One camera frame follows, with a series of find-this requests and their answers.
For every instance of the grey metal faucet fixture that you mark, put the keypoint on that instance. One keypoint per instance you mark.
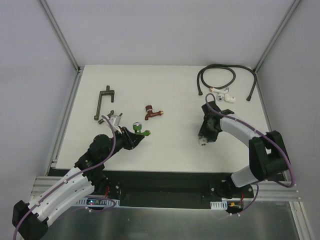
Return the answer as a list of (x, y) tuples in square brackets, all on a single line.
[(114, 118)]

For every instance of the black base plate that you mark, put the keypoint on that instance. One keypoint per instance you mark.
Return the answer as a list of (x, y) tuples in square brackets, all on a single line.
[(177, 190)]

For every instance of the green plastic faucet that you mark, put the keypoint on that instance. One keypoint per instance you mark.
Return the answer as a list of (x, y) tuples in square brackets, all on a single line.
[(137, 127)]

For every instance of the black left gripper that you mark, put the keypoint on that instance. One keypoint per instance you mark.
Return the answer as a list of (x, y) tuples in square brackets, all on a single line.
[(128, 139)]

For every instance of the brown plastic faucet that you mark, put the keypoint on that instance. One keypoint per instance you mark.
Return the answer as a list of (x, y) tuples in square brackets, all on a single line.
[(150, 113)]

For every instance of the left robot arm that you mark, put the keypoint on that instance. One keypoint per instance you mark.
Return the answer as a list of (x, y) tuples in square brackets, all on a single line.
[(32, 219)]

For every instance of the white elbow pipe fitting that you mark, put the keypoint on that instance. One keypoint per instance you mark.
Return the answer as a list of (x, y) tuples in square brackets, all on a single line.
[(203, 141)]

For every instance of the white faucet with blue cap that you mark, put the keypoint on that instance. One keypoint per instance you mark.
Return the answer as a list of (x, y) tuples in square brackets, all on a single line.
[(223, 95)]

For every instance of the aluminium frame rail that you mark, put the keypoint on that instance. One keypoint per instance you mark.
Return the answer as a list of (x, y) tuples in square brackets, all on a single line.
[(268, 190)]

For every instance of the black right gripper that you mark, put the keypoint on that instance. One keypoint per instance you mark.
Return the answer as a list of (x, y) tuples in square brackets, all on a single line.
[(206, 132)]

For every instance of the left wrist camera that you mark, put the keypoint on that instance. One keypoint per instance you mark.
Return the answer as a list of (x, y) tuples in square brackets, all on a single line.
[(112, 127)]

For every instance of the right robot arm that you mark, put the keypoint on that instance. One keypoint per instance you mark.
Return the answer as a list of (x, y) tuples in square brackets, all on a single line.
[(266, 150)]

